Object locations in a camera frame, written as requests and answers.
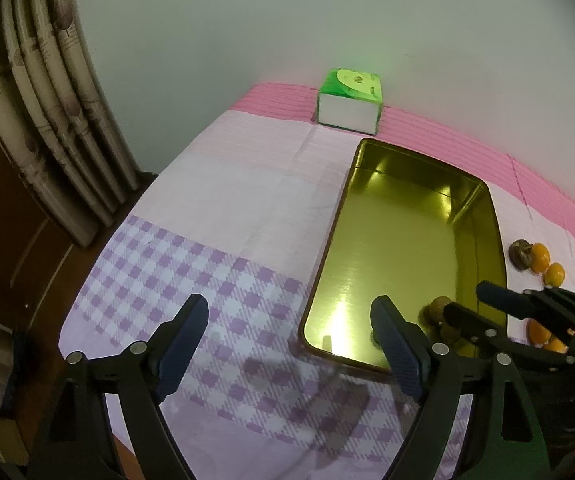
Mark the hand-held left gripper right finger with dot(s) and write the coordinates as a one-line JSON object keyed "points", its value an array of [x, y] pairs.
{"points": [[397, 350]]}

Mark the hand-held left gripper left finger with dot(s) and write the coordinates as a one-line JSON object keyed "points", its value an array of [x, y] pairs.
{"points": [[185, 340]]}

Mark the dark mangosteen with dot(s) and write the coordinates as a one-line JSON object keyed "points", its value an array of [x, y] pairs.
{"points": [[519, 255]]}

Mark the patterned beige curtain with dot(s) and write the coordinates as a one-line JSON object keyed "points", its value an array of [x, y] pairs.
{"points": [[42, 85]]}

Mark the pink and purple checked bedsheet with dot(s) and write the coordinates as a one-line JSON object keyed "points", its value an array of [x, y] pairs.
{"points": [[217, 185]]}

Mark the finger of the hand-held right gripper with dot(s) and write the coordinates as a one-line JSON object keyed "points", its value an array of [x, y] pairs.
{"points": [[500, 297], [467, 325]]}

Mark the small brown round fruit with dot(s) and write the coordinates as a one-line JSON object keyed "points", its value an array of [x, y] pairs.
{"points": [[437, 308]]}

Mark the gold metal tin tray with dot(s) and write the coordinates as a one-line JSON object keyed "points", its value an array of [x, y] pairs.
{"points": [[392, 240]]}

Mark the green tissue box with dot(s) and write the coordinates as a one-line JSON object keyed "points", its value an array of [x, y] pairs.
{"points": [[350, 110]]}

